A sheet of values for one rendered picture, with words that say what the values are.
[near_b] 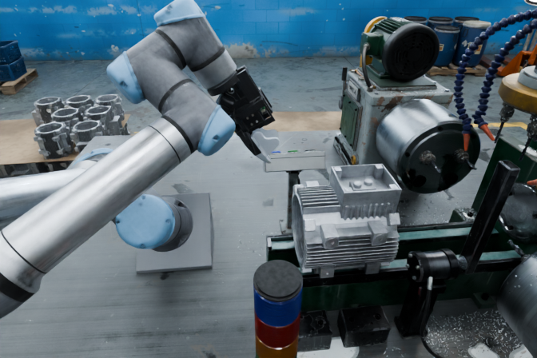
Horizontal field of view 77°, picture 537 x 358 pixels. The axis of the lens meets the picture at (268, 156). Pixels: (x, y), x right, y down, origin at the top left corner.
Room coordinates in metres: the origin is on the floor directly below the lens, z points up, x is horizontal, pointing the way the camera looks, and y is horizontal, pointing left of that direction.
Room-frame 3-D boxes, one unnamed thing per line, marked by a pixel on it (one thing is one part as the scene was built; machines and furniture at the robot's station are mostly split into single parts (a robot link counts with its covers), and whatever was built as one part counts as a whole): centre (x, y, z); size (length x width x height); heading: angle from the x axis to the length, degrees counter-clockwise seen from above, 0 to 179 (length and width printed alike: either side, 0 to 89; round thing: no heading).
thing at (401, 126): (0.98, -0.48, 1.04); 0.37 x 0.25 x 0.25; 6
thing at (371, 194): (0.59, -0.21, 1.11); 0.12 x 0.11 x 0.07; 96
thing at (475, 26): (5.39, -2.68, 0.37); 1.20 x 0.80 x 0.74; 88
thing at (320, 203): (0.59, -0.17, 1.01); 0.20 x 0.19 x 0.19; 96
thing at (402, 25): (1.25, -0.42, 1.16); 0.33 x 0.26 x 0.42; 6
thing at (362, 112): (1.22, -0.46, 0.99); 0.35 x 0.31 x 0.37; 6
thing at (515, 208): (0.63, -0.61, 1.02); 0.15 x 0.02 x 0.15; 6
